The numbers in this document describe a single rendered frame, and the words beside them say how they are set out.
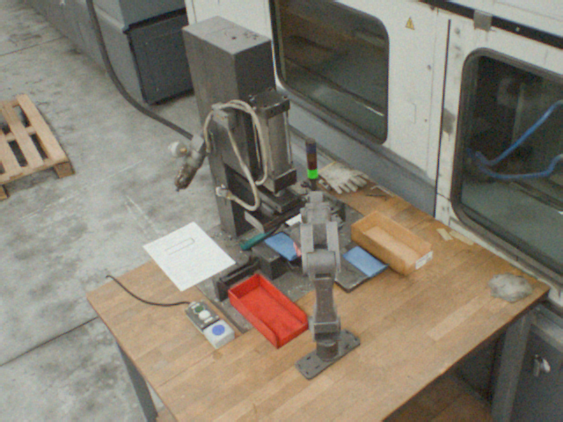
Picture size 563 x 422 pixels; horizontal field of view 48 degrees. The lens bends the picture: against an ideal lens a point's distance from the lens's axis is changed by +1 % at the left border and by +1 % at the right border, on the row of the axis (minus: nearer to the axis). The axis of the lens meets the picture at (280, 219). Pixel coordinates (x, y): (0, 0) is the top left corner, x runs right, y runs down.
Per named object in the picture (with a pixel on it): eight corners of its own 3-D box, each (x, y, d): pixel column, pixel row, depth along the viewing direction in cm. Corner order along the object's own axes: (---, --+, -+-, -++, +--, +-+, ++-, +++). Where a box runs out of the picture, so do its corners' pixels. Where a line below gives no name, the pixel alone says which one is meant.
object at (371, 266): (373, 280, 198) (373, 273, 196) (341, 256, 208) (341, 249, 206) (390, 270, 201) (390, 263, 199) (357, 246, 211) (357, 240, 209)
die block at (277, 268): (272, 280, 205) (269, 264, 200) (254, 265, 211) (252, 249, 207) (318, 253, 213) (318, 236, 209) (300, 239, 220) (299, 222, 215)
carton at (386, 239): (404, 279, 201) (405, 261, 196) (351, 242, 217) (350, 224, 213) (431, 260, 206) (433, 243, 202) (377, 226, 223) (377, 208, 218)
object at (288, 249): (293, 263, 196) (293, 255, 194) (264, 241, 206) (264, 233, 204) (310, 254, 199) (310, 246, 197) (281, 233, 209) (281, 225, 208)
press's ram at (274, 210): (266, 243, 193) (255, 163, 175) (222, 206, 210) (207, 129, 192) (311, 217, 201) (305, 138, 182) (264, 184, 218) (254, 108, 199)
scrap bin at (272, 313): (277, 350, 182) (274, 336, 178) (230, 303, 199) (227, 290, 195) (309, 329, 187) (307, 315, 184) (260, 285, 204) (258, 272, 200)
